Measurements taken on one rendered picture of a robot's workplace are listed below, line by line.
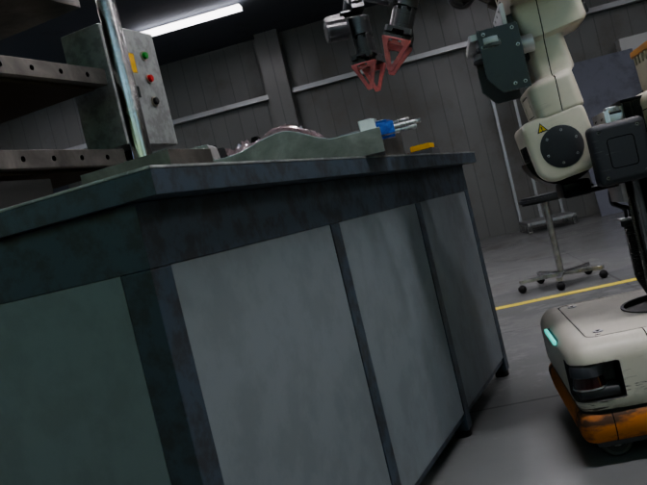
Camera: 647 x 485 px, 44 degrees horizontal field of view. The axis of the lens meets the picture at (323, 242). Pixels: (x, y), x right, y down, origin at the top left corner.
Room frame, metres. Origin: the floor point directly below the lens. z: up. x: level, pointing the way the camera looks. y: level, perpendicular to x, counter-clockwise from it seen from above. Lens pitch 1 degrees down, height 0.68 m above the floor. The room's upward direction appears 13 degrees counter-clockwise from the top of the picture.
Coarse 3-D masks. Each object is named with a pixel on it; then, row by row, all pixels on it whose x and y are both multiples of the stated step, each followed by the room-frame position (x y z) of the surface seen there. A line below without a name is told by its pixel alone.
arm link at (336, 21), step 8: (352, 0) 2.20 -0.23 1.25; (360, 0) 2.21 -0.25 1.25; (352, 8) 2.20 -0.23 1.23; (360, 8) 2.21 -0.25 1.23; (328, 16) 2.21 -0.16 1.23; (336, 16) 2.21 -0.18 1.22; (344, 16) 2.23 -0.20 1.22; (328, 24) 2.19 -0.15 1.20; (336, 24) 2.19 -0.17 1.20; (344, 24) 2.19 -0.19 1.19; (328, 32) 2.19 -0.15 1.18; (336, 32) 2.19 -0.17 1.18; (344, 32) 2.19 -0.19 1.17; (328, 40) 2.20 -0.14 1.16; (336, 40) 2.21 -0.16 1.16
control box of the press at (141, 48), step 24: (96, 24) 2.58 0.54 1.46; (72, 48) 2.63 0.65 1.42; (96, 48) 2.59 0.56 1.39; (144, 48) 2.79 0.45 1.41; (144, 72) 2.76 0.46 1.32; (96, 96) 2.61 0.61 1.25; (144, 96) 2.73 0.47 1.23; (96, 120) 2.62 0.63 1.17; (120, 120) 2.58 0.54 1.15; (144, 120) 2.70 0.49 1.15; (168, 120) 2.83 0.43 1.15; (96, 144) 2.63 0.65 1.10; (120, 144) 2.59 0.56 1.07; (168, 144) 2.82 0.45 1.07
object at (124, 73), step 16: (96, 0) 2.44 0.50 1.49; (112, 0) 2.45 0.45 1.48; (112, 16) 2.44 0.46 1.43; (112, 32) 2.44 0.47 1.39; (112, 48) 2.44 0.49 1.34; (112, 64) 2.44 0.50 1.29; (128, 64) 2.45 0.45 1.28; (128, 80) 2.44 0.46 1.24; (128, 96) 2.44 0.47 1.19; (128, 112) 2.44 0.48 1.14; (128, 128) 2.44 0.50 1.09; (144, 128) 2.45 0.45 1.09; (144, 144) 2.44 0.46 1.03
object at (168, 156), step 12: (144, 156) 1.44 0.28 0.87; (156, 156) 1.43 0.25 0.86; (168, 156) 1.42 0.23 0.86; (180, 156) 1.45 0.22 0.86; (192, 156) 1.49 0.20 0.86; (204, 156) 1.53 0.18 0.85; (108, 168) 1.47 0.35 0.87; (120, 168) 1.46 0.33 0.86; (132, 168) 1.45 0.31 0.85; (84, 180) 1.49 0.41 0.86; (96, 180) 1.48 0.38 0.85
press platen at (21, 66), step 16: (0, 64) 2.06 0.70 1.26; (16, 64) 2.11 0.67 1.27; (32, 64) 2.16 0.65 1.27; (48, 64) 2.22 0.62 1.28; (64, 64) 2.28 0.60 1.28; (32, 80) 2.19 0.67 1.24; (48, 80) 2.23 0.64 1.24; (64, 80) 2.27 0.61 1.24; (80, 80) 2.34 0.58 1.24; (96, 80) 2.41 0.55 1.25
